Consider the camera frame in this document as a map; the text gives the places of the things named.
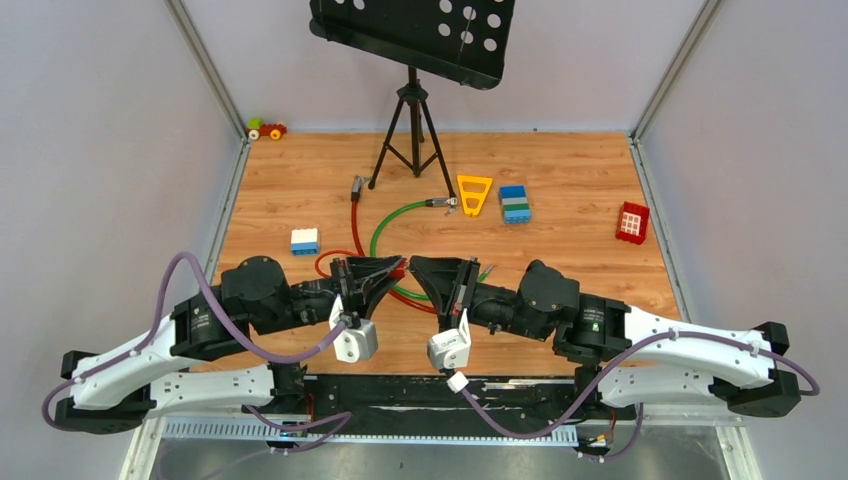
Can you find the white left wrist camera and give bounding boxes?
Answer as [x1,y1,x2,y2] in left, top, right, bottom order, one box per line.
[329,295,378,364]

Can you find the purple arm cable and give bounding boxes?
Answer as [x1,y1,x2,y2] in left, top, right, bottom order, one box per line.
[460,329,821,463]
[40,251,352,458]

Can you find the white blue block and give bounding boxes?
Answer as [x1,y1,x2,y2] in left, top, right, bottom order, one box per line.
[290,228,321,256]

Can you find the black music stand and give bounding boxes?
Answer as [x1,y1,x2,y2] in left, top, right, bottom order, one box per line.
[309,0,516,205]

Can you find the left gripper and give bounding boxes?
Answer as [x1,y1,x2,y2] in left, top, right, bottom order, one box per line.
[257,259,409,337]

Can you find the yellow triangular plastic piece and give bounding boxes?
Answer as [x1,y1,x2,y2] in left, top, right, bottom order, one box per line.
[457,175,493,217]

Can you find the thick red cable lock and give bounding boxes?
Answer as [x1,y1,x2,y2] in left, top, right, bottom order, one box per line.
[349,175,440,315]

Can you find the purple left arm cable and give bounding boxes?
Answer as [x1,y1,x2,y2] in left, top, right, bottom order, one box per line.
[40,251,352,458]

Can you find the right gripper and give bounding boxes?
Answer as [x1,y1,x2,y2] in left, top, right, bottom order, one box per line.
[410,255,549,341]

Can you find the blue green stacked blocks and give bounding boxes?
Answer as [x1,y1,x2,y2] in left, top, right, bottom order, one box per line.
[498,185,532,225]

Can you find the toy car red green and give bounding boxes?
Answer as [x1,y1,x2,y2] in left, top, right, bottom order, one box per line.
[246,117,287,141]

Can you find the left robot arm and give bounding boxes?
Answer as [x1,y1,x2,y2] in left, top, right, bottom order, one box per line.
[42,252,406,435]

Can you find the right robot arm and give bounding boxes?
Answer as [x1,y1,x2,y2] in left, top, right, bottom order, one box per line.
[409,256,802,418]

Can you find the red padlock with thin cable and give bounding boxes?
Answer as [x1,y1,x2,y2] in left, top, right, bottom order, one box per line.
[314,249,407,279]

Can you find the red window block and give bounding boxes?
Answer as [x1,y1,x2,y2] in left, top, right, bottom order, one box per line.
[615,202,651,245]

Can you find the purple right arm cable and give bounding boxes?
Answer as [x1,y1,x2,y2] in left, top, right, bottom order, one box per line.
[460,329,821,463]

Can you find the green cable lock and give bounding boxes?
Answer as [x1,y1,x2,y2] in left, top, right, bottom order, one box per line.
[369,198,458,311]

